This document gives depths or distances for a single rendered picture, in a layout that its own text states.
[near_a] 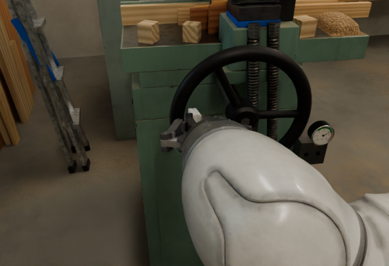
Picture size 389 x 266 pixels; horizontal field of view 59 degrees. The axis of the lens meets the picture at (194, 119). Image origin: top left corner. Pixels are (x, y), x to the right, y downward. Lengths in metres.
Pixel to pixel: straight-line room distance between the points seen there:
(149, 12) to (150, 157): 0.38
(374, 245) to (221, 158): 0.14
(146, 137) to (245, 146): 0.66
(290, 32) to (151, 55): 0.30
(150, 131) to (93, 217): 0.82
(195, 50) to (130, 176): 1.11
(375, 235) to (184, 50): 0.59
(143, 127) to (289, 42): 0.41
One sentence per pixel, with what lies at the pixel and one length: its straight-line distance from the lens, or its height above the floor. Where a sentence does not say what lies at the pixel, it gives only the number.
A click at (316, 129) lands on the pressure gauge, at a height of 0.68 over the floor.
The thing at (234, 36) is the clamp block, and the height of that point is 0.95.
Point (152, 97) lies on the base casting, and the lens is 0.84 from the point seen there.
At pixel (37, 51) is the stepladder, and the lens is 1.60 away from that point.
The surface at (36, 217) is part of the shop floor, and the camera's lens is 1.73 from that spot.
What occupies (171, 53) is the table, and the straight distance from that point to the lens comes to 0.80.
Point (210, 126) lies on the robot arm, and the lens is 0.35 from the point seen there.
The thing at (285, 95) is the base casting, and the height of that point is 0.75.
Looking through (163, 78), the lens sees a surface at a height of 0.82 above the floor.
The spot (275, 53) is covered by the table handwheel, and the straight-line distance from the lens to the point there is 0.64.
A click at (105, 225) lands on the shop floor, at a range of 1.59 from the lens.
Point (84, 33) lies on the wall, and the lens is 3.32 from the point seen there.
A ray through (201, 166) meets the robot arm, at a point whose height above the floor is 1.00.
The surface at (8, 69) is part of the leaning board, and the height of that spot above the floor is 0.37.
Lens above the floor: 1.16
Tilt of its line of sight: 32 degrees down
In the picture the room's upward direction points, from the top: straight up
